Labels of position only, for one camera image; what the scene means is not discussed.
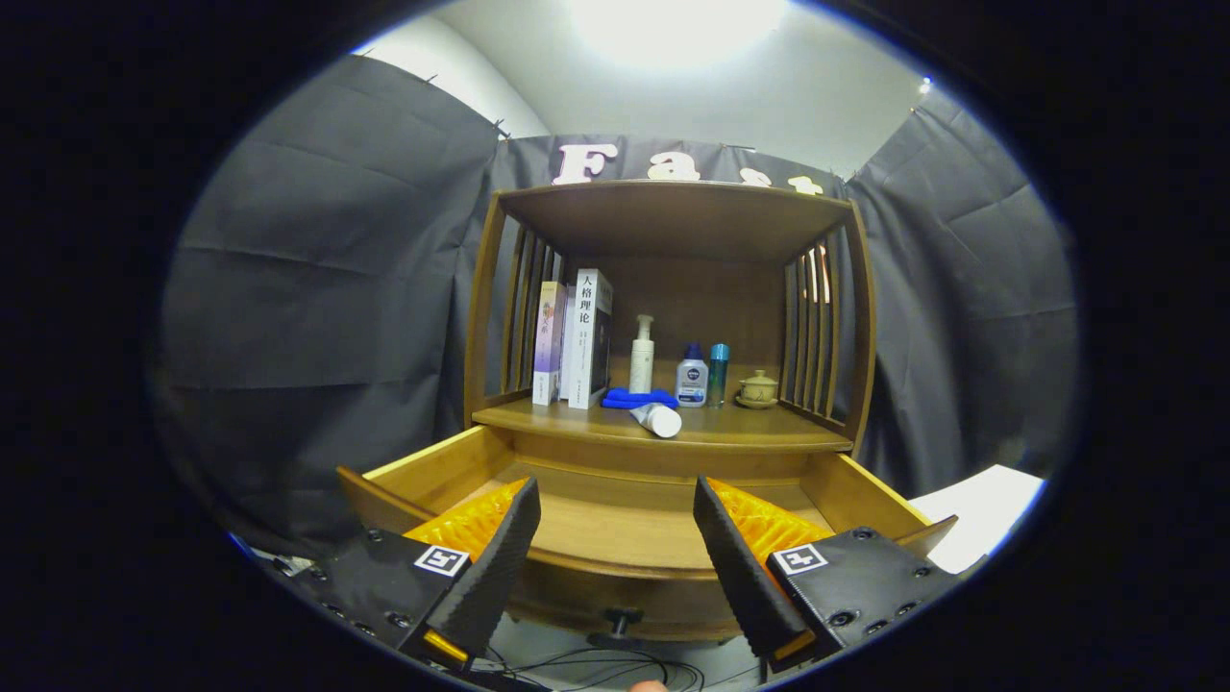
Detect white bottle blue cap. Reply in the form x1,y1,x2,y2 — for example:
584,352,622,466
676,343,710,408

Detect white pump bottle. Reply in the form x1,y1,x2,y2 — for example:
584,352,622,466
629,314,656,395

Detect black round drawer knob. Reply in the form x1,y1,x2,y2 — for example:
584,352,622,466
588,607,647,651

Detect white green cream tube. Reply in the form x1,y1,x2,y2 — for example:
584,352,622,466
629,402,683,439

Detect brown wooden drawer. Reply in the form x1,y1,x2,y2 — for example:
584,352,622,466
334,425,960,643

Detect yellow lidded teacup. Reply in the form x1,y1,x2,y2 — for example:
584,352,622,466
735,370,780,410

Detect thin white book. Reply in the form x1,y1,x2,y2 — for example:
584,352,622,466
560,288,578,403

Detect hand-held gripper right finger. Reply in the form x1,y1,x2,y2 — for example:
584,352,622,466
692,476,962,674

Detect brown wooden cabinet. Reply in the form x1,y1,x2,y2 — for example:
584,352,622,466
463,180,877,482

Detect purple book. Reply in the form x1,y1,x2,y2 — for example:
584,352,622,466
532,281,568,407

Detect black floor cables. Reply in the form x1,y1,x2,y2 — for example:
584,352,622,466
480,644,707,692

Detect blue folded cloth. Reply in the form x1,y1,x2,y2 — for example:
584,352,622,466
602,387,679,411

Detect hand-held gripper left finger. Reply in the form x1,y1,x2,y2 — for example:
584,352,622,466
279,477,543,669

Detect wooden countertop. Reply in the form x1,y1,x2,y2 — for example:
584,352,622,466
471,396,854,455

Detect thick white book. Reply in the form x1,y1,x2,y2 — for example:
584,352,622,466
569,268,614,410

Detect white and grey furniture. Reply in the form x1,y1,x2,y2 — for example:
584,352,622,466
908,464,1048,578

